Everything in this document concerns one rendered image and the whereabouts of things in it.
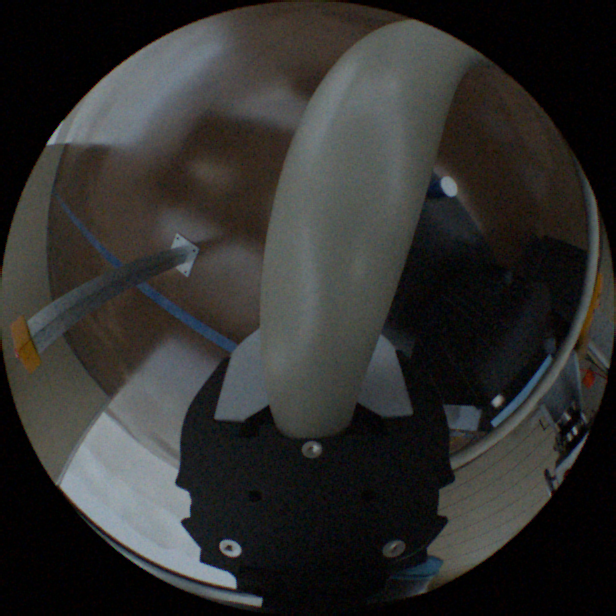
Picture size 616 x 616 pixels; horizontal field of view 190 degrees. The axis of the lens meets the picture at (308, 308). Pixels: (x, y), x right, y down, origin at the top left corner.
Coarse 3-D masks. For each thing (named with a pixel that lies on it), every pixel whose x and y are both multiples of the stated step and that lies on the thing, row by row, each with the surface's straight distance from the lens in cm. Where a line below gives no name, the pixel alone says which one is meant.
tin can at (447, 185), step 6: (438, 180) 106; (444, 180) 104; (450, 180) 106; (432, 186) 110; (438, 186) 105; (444, 186) 103; (450, 186) 105; (456, 186) 108; (432, 192) 111; (438, 192) 107; (444, 192) 103; (450, 192) 105; (456, 192) 107
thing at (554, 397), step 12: (552, 360) 47; (576, 360) 48; (564, 372) 56; (576, 372) 52; (552, 384) 53; (564, 384) 60; (576, 384) 61; (552, 396) 58; (564, 396) 67; (576, 396) 72; (540, 408) 45; (552, 408) 64; (564, 408) 76; (576, 408) 88; (552, 420) 58
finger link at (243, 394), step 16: (256, 336) 12; (240, 352) 11; (256, 352) 10; (240, 368) 10; (256, 368) 9; (224, 384) 9; (240, 384) 9; (256, 384) 9; (224, 400) 9; (240, 400) 8; (256, 400) 8; (224, 416) 8; (240, 416) 8; (256, 416) 8; (272, 416) 9; (256, 432) 9
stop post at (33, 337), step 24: (144, 264) 102; (168, 264) 113; (192, 264) 124; (96, 288) 86; (120, 288) 93; (48, 312) 82; (72, 312) 82; (24, 336) 77; (48, 336) 81; (24, 360) 79
